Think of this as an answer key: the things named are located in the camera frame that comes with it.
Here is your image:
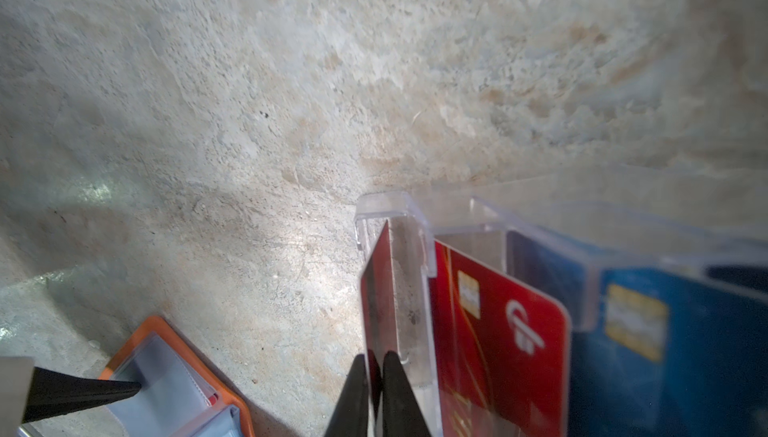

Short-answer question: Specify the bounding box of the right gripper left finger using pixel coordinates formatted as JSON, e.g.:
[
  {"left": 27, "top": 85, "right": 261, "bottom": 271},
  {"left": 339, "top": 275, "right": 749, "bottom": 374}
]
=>
[{"left": 324, "top": 354, "right": 370, "bottom": 437}]

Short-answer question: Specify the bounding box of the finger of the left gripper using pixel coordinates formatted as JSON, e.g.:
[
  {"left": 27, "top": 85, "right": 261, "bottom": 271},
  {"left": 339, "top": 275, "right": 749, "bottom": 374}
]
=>
[{"left": 22, "top": 367, "right": 142, "bottom": 423}]

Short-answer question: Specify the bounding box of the red vip card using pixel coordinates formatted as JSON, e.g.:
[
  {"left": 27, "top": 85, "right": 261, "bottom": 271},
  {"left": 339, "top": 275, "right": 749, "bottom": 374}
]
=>
[
  {"left": 360, "top": 222, "right": 398, "bottom": 420},
  {"left": 429, "top": 243, "right": 571, "bottom": 436}
]

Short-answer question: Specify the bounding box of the clear acrylic card display stand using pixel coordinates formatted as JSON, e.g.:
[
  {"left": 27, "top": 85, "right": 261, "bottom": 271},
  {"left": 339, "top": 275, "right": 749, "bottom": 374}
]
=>
[{"left": 355, "top": 192, "right": 767, "bottom": 436}]

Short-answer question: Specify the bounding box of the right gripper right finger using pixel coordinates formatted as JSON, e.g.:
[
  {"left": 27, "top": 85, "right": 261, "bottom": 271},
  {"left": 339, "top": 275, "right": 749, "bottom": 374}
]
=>
[{"left": 381, "top": 351, "right": 431, "bottom": 437}]

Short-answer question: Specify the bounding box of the orange leather card holder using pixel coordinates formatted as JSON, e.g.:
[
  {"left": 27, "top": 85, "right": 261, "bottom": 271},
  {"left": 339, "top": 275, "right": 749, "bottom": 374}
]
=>
[{"left": 100, "top": 316, "right": 255, "bottom": 436}]

